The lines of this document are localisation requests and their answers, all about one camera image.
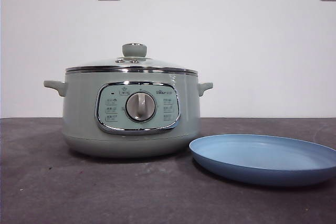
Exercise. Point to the glass lid with green knob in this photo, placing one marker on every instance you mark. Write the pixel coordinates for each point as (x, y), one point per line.
(157, 64)

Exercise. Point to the blue round plate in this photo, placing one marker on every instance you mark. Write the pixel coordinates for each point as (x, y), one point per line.
(262, 155)

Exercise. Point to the pale green electric steamer pot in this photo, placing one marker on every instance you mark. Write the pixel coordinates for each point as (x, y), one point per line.
(78, 116)

